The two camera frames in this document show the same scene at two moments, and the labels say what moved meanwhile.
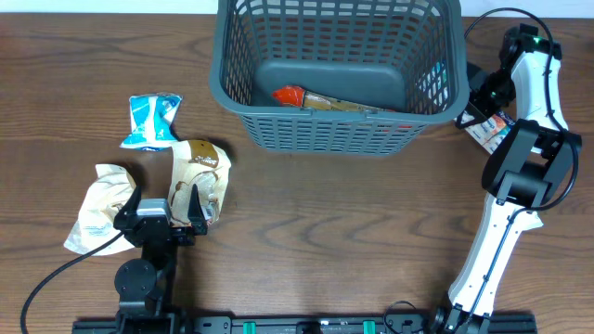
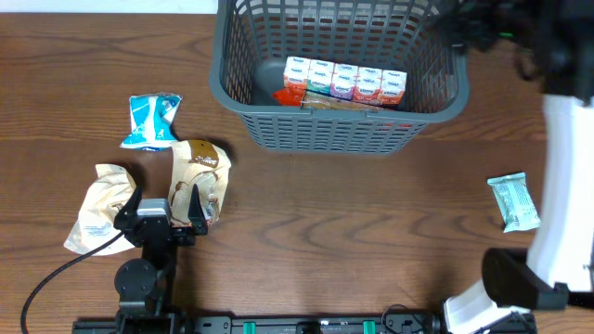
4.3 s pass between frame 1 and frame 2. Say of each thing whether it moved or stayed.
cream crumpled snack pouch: stayed
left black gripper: stayed
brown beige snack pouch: stayed
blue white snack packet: stayed
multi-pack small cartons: moved
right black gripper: moved
